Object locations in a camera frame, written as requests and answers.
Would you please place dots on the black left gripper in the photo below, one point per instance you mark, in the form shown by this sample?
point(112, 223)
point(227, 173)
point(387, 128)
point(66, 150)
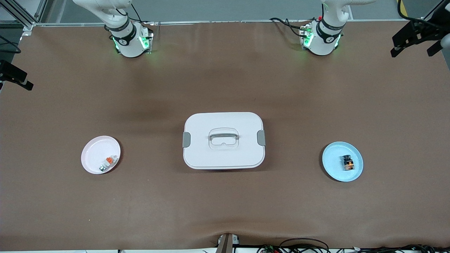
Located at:
point(426, 31)

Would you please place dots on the black orange switch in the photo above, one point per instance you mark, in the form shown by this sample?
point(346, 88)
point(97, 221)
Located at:
point(347, 163)

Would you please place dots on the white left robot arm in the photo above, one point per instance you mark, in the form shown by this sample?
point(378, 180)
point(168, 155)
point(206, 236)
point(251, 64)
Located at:
point(321, 38)

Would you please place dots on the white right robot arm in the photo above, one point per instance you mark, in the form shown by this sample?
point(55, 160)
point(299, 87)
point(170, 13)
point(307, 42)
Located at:
point(128, 38)

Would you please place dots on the grey box latch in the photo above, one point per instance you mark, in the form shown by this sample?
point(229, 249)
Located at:
point(261, 137)
point(186, 140)

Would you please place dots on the white lidded storage box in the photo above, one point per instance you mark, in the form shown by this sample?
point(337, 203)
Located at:
point(223, 154)

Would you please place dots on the pink round plate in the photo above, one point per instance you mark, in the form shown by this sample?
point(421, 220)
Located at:
point(93, 154)

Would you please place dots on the small grey white connector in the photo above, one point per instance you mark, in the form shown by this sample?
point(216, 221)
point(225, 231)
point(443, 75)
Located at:
point(102, 168)

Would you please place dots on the light blue round plate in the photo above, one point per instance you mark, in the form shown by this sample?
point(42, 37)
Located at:
point(334, 165)

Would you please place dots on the aluminium frame profile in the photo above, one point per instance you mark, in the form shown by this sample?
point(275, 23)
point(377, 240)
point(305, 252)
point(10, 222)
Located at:
point(426, 21)
point(28, 24)

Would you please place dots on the white orange switch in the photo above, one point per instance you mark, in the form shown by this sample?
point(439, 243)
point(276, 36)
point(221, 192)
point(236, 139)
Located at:
point(110, 160)

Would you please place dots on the metal table edge rail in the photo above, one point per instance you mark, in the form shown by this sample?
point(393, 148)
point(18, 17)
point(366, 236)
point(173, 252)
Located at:
point(228, 21)

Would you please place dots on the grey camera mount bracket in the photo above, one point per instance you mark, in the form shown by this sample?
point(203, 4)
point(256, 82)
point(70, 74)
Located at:
point(226, 244)

